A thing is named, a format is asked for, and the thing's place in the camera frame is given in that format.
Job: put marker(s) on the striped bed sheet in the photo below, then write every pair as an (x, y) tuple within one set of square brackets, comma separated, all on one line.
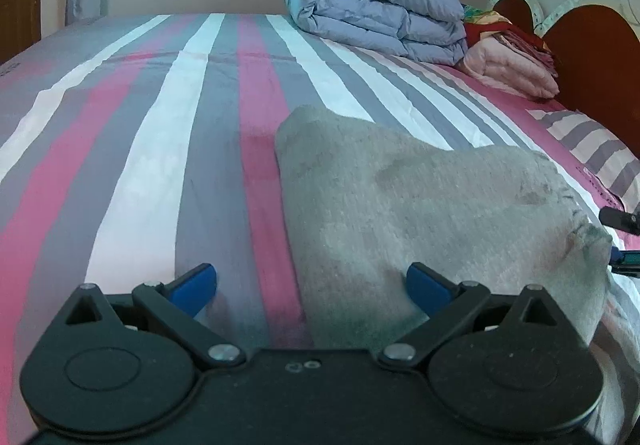
[(165, 125)]

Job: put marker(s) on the striped pillow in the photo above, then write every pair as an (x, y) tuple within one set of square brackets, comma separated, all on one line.
[(595, 145)]

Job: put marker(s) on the folded red patterned cloth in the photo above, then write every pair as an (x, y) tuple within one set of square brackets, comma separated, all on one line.
[(520, 37)]

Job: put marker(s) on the grey pants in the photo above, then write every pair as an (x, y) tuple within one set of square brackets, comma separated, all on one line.
[(425, 205)]

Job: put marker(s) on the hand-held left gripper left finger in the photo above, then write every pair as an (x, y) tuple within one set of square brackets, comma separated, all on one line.
[(195, 287)]

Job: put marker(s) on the folded blue-grey duvet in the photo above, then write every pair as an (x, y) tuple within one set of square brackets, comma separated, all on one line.
[(380, 10)]

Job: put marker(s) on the red heart-shaped headboard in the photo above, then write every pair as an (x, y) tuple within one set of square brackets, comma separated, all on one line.
[(590, 45)]

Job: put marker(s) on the folded pink blanket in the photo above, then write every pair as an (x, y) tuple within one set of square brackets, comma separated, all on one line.
[(505, 65)]

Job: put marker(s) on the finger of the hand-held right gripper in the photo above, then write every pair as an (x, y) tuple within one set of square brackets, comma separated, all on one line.
[(627, 260), (620, 220)]

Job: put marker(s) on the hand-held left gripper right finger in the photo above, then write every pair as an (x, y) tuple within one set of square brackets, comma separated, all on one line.
[(427, 287)]

